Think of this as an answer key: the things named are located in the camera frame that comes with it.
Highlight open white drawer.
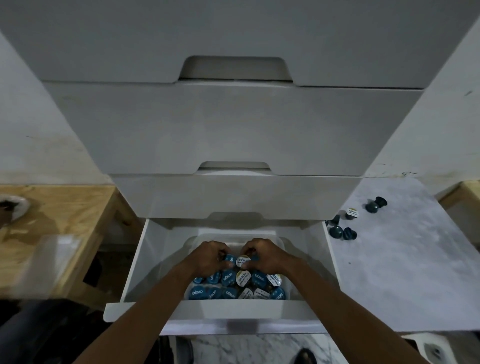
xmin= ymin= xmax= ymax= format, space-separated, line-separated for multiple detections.
xmin=103 ymin=217 xmax=340 ymax=335

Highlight plywood board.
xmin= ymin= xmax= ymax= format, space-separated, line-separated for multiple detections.
xmin=0 ymin=184 xmax=145 ymax=312

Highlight wooden panel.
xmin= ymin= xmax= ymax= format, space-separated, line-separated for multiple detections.
xmin=437 ymin=180 xmax=480 ymax=235

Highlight dark capsule lying sideways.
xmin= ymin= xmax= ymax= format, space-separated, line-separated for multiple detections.
xmin=365 ymin=196 xmax=388 ymax=214

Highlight person's right forearm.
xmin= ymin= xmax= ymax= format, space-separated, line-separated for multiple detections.
xmin=275 ymin=259 xmax=430 ymax=364

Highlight person's left forearm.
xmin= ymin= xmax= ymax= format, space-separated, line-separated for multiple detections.
xmin=73 ymin=262 xmax=211 ymax=364

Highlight medium white drawer front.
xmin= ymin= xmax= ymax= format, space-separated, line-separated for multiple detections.
xmin=43 ymin=80 xmax=425 ymax=177

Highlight person's left hand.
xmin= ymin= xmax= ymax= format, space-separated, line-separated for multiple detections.
xmin=186 ymin=240 xmax=234 ymax=280

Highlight small white drawer front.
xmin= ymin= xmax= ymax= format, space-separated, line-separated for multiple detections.
xmin=110 ymin=161 xmax=363 ymax=221

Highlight person's right hand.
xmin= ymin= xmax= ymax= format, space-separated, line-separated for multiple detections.
xmin=240 ymin=238 xmax=298 ymax=278

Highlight pile of coffee capsules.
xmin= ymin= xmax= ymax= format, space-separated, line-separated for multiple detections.
xmin=187 ymin=254 xmax=287 ymax=301

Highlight white plastic object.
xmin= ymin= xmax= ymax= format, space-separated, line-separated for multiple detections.
xmin=400 ymin=333 xmax=452 ymax=364

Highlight large white drawer front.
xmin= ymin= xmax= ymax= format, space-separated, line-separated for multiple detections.
xmin=0 ymin=0 xmax=480 ymax=89

